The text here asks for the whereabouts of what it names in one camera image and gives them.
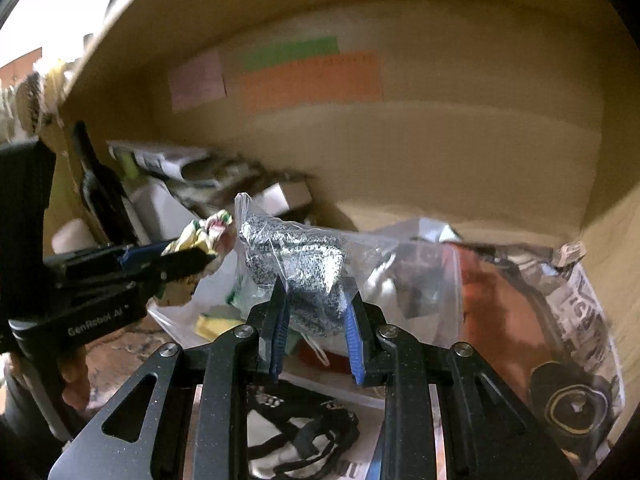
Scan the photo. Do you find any small white box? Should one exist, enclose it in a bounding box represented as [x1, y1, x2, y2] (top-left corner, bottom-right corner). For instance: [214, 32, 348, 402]
[259, 182, 314, 217]

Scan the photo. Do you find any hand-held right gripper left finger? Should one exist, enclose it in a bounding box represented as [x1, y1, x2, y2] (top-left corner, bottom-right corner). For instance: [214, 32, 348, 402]
[47, 276, 291, 480]

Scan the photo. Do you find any person's left hand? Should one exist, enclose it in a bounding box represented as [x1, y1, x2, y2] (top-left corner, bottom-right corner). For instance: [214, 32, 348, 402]
[7, 347, 95, 413]

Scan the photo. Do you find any white plastic container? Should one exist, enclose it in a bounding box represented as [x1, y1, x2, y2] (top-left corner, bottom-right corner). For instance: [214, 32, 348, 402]
[126, 182, 175, 247]

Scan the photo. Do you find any large cardboard box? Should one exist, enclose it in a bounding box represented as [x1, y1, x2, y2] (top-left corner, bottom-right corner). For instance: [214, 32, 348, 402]
[42, 0, 640, 480]

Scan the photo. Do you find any green paper label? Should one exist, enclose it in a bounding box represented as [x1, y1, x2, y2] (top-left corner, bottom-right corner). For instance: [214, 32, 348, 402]
[243, 35, 341, 72]

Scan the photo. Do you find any clear bag with white items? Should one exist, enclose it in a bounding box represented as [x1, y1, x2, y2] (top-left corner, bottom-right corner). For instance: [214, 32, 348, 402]
[347, 216, 468, 322]

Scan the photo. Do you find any white printed carton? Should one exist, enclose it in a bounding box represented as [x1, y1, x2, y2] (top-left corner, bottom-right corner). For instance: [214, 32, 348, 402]
[107, 139, 213, 182]

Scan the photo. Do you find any floral printed cloth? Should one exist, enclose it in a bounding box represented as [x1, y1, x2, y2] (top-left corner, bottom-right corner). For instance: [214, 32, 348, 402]
[149, 209, 239, 309]

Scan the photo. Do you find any clear bag with grey cloth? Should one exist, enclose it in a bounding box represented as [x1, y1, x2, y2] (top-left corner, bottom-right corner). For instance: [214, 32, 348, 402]
[234, 191, 403, 342]

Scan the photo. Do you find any yellow sponge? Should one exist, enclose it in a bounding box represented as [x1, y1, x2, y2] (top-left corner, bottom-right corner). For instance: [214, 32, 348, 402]
[194, 309, 252, 342]

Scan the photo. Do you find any clear bag with straps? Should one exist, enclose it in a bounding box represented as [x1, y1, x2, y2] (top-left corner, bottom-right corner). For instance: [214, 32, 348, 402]
[244, 379, 362, 480]

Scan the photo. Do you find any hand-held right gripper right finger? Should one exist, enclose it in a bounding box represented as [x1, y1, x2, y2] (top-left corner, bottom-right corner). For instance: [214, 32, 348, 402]
[342, 285, 581, 480]

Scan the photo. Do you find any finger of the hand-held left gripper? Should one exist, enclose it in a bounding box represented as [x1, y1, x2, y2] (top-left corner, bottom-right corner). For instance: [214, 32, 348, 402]
[44, 241, 173, 282]
[55, 248, 219, 307]

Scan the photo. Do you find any pink paper label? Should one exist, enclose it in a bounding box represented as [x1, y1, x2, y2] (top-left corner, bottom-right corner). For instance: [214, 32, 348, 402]
[170, 52, 227, 113]

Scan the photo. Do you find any black bottle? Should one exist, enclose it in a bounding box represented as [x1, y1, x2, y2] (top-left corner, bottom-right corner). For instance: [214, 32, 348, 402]
[72, 120, 139, 247]

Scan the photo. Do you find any orange paper label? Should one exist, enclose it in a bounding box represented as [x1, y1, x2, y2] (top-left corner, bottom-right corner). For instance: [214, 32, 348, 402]
[239, 51, 384, 116]

